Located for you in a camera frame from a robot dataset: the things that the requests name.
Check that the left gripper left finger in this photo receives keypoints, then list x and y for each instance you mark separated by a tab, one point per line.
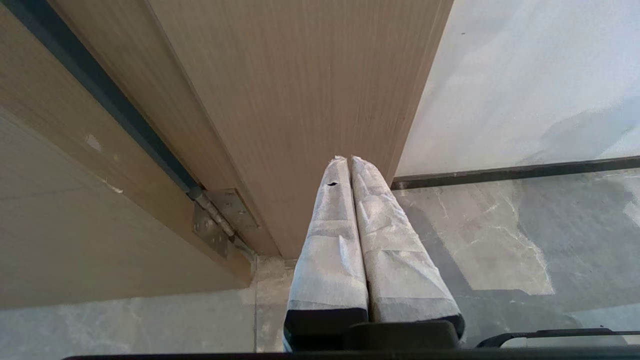
327	270

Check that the wooden door frame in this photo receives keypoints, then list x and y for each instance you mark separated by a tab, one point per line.
100	190

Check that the wooden door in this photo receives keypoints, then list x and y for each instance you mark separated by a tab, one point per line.
300	110

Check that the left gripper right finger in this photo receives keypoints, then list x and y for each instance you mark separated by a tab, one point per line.
400	270

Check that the metal door hinge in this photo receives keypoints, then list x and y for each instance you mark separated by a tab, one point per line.
220	217

